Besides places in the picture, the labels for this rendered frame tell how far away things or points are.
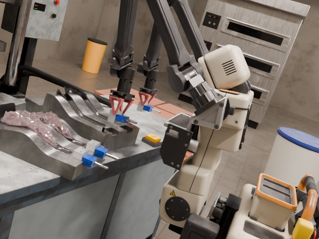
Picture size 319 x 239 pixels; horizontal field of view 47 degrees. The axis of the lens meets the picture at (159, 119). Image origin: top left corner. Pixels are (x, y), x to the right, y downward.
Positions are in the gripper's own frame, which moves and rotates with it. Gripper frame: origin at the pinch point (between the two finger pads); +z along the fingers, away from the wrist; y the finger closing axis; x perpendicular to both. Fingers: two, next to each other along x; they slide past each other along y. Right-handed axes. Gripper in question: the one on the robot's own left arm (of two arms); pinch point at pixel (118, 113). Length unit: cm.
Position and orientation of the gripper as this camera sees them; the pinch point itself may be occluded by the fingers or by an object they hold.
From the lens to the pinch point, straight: 156.7
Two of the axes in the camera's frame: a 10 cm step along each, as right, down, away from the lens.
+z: -2.4, 9.7, 0.7
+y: -4.7, -0.6, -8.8
